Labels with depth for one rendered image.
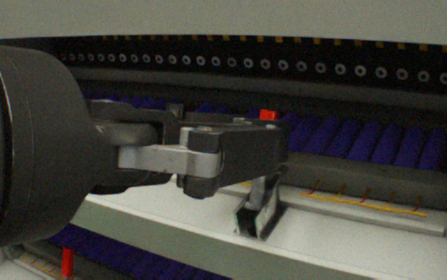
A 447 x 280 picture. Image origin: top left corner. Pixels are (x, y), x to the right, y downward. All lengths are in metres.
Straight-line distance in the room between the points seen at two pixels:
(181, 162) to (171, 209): 0.23
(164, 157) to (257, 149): 0.06
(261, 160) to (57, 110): 0.11
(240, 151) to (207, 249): 0.18
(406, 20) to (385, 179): 0.13
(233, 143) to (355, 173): 0.18
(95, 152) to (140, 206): 0.26
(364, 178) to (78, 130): 0.26
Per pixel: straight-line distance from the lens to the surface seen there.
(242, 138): 0.21
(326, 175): 0.38
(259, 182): 0.36
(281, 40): 0.48
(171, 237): 0.40
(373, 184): 0.37
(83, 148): 0.16
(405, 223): 0.35
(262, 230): 0.36
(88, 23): 0.42
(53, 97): 0.16
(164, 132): 0.22
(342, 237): 0.35
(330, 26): 0.30
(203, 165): 0.17
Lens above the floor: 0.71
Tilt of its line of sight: 16 degrees down
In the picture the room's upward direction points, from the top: 1 degrees counter-clockwise
